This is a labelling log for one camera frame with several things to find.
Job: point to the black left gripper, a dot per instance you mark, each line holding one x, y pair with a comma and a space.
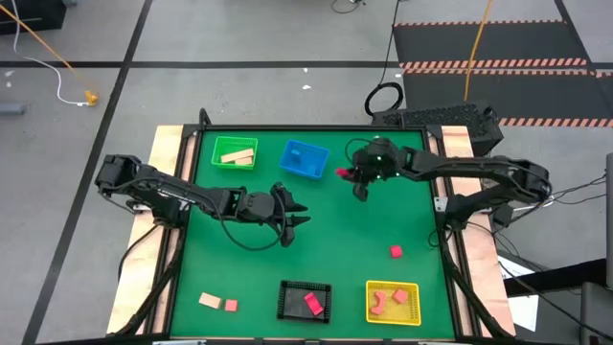
280, 208

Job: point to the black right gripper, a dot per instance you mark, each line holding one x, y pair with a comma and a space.
378, 158

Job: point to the long red block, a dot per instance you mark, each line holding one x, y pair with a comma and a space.
341, 171

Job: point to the blue rectangular block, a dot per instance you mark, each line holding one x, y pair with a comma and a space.
296, 155

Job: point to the long wooden block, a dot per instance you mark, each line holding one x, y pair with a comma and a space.
237, 155

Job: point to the red cube block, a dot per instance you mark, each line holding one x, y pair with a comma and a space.
396, 251

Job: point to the red arch block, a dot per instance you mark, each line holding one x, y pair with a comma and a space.
313, 304

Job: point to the salmon arch block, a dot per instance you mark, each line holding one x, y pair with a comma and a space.
378, 304

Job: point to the salmon cube block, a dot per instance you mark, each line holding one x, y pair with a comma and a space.
231, 305
400, 296

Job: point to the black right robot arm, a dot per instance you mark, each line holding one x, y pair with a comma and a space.
479, 165

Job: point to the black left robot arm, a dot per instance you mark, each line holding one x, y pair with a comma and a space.
163, 189

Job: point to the blue plastic basket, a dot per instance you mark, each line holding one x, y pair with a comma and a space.
313, 165

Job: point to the green table mat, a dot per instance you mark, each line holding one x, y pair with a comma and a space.
345, 230

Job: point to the black plastic basket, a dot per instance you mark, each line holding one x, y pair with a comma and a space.
292, 306

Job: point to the green plastic basket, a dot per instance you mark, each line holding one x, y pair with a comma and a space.
225, 144

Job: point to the yellow plastic basket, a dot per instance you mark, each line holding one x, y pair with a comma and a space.
392, 316

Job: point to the black floor mat striped edge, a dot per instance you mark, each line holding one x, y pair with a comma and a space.
479, 43
527, 91

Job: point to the white paper sheet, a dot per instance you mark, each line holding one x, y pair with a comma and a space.
524, 309

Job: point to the yellow plug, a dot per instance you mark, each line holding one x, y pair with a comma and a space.
91, 98

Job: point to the black cabinet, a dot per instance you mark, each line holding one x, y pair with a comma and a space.
29, 14

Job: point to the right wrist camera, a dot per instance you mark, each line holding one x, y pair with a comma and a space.
360, 192

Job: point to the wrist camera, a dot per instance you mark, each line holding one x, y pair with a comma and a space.
287, 237
360, 192

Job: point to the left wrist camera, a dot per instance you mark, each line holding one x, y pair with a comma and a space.
287, 237

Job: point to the black table frame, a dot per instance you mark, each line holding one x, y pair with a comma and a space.
311, 128

